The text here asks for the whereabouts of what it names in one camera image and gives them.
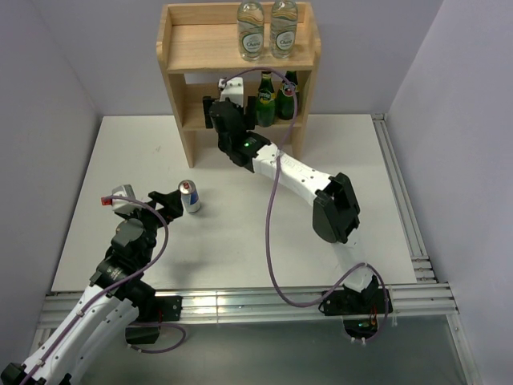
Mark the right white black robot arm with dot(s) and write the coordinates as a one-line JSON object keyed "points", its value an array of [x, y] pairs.
{"points": [[335, 210]]}

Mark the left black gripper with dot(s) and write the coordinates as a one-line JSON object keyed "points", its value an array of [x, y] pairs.
{"points": [[171, 204]]}

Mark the green Perrier bottle yellow label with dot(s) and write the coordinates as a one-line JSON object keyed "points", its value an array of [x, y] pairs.
{"points": [[265, 101]]}

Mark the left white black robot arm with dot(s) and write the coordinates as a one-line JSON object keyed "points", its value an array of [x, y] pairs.
{"points": [[115, 298]]}

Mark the aluminium frame rail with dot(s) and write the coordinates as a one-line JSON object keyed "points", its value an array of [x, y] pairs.
{"points": [[216, 260]]}

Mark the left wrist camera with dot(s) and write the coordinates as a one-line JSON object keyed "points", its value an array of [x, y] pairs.
{"points": [[121, 207]]}

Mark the wooden three-tier shelf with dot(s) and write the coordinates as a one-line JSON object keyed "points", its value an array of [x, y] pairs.
{"points": [[200, 38]]}

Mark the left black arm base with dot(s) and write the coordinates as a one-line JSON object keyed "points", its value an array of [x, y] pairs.
{"points": [[161, 309]]}

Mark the clear glass bottle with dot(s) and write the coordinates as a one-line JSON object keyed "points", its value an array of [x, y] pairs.
{"points": [[250, 20], [283, 28]]}

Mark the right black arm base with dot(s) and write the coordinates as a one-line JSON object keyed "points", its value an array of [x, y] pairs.
{"points": [[366, 306]]}

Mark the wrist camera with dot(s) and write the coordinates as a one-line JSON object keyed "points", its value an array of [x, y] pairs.
{"points": [[232, 90], [121, 207]]}

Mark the green Perrier bottle red label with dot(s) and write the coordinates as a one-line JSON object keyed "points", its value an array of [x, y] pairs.
{"points": [[285, 103]]}

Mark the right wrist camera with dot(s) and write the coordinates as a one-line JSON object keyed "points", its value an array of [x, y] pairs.
{"points": [[232, 90]]}

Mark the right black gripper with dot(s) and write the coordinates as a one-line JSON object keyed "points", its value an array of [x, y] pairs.
{"points": [[248, 121]]}

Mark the silver blue can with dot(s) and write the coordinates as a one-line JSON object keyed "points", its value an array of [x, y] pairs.
{"points": [[189, 196]]}

